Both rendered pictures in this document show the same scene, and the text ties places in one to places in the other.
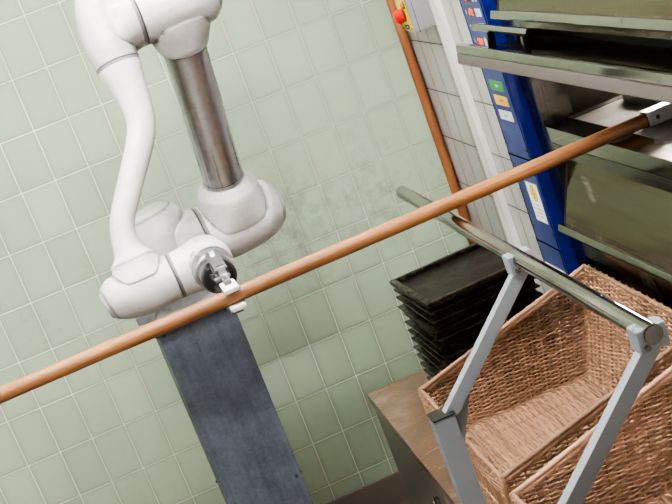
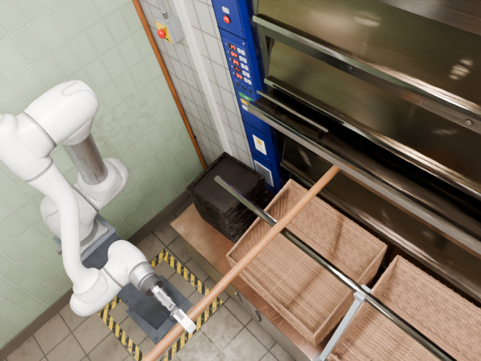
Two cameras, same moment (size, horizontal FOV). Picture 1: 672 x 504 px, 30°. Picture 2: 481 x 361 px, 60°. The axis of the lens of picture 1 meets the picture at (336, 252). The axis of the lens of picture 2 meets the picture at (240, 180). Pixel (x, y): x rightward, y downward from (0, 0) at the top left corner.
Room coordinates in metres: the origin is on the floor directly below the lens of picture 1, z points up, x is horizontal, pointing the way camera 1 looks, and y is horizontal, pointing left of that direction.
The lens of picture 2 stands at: (1.73, 0.11, 2.50)
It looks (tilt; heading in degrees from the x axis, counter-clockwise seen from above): 53 degrees down; 339
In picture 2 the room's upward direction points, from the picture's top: 18 degrees counter-clockwise
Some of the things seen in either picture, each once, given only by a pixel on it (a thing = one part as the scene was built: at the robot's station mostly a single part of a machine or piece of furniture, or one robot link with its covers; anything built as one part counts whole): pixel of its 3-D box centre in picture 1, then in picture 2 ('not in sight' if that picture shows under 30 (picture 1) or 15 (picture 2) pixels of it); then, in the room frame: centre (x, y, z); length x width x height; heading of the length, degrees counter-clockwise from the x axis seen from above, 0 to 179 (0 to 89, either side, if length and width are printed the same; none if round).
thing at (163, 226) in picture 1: (167, 246); (66, 213); (3.05, 0.39, 1.17); 0.18 x 0.16 x 0.22; 104
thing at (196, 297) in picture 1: (176, 301); (76, 234); (3.04, 0.42, 1.03); 0.22 x 0.18 x 0.06; 101
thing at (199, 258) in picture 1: (214, 269); (144, 277); (2.55, 0.25, 1.20); 0.09 x 0.06 x 0.09; 99
